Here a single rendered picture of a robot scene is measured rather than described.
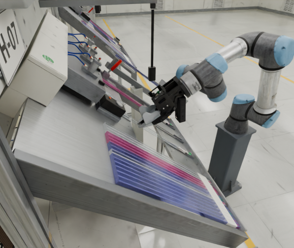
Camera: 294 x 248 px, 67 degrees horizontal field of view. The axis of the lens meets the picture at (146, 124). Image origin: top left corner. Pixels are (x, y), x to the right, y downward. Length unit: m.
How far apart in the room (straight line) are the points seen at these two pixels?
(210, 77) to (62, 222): 0.75
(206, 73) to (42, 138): 0.54
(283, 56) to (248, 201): 1.13
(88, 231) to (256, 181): 1.47
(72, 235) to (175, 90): 0.63
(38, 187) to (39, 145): 0.07
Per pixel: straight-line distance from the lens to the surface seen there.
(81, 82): 0.63
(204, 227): 0.65
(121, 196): 0.43
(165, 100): 0.74
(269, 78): 1.22
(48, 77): 0.49
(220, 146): 1.61
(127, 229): 0.92
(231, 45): 1.11
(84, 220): 0.96
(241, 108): 1.43
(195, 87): 0.76
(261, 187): 2.03
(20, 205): 0.36
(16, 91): 0.51
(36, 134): 0.43
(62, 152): 0.43
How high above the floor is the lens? 1.42
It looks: 35 degrees down
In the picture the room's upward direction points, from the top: straight up
